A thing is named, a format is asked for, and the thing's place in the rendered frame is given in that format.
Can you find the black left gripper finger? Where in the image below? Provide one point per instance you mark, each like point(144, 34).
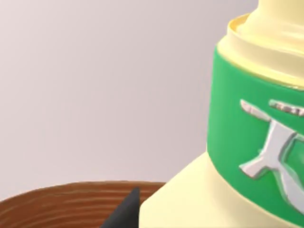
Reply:
point(128, 211)

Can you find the cream and green trophy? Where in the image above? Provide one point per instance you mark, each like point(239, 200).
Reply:
point(237, 142)

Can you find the brown wooden coaster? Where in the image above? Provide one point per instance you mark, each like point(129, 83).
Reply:
point(59, 204)

